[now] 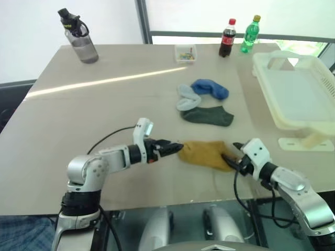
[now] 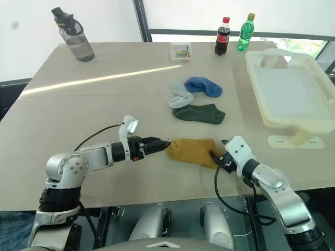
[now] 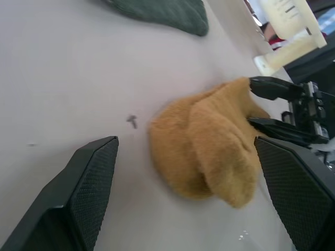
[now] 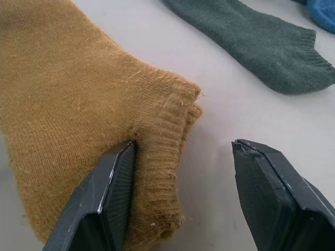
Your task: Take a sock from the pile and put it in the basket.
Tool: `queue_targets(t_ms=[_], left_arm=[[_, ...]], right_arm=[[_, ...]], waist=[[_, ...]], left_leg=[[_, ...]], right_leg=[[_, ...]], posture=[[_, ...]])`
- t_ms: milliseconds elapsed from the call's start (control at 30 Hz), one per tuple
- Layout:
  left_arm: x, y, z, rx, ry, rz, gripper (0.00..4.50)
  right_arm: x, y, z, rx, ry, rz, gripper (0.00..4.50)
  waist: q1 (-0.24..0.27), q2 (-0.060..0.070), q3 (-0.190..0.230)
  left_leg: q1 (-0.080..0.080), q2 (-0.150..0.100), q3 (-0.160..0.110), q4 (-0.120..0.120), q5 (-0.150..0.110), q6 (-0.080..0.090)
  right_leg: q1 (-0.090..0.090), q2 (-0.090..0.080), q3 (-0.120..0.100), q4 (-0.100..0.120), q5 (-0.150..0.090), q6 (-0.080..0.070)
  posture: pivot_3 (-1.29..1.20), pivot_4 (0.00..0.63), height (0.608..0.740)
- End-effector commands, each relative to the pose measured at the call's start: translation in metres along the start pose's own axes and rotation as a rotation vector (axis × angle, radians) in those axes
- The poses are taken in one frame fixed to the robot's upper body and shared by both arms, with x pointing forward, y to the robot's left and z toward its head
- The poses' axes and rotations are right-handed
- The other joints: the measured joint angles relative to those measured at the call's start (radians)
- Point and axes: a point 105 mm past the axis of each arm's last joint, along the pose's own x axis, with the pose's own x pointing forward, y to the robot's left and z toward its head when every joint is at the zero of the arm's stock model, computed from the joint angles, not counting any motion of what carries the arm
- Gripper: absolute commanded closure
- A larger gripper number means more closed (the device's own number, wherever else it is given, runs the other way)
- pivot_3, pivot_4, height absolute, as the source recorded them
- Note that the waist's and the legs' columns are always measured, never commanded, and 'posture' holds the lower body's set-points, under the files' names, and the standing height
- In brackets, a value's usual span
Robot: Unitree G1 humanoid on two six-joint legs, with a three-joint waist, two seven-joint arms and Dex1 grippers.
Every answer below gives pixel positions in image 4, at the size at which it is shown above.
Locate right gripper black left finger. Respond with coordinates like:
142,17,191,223
41,139,138,251

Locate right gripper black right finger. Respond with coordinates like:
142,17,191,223
231,138,335,251

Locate mustard yellow sock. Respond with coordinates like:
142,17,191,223
0,0,205,251

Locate dark green sock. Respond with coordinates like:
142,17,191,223
162,0,335,96

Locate blue fabric item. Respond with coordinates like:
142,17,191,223
294,0,335,35

